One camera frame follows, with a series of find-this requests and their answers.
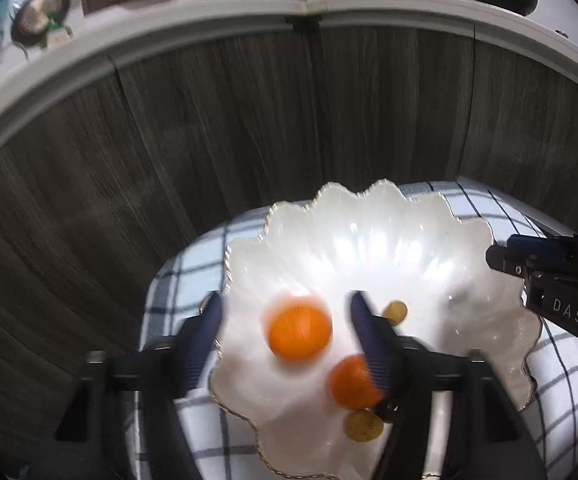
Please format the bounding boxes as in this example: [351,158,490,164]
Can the brown longan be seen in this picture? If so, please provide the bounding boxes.
[345,408,385,442]
[381,301,408,326]

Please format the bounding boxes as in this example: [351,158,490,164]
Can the orange mandarin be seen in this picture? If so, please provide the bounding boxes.
[329,354,387,409]
[264,297,334,361]

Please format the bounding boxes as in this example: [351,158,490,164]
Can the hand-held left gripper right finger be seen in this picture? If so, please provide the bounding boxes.
[350,291,550,480]

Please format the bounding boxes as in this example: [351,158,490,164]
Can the dark wood counter white edge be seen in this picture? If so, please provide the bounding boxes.
[0,0,578,480]

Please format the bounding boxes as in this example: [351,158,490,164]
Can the foil-lined dark pan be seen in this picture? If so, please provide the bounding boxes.
[9,0,86,47]

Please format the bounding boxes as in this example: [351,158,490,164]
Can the white scalloped ceramic bowl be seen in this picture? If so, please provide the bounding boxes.
[208,178,543,478]

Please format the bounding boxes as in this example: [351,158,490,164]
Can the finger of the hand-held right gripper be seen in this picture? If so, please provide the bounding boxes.
[508,233,578,261]
[486,245,535,277]

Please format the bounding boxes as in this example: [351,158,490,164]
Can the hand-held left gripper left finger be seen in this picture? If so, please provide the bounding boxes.
[34,291,225,480]

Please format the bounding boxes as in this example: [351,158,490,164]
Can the white black checked cloth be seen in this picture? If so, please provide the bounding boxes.
[139,180,578,480]

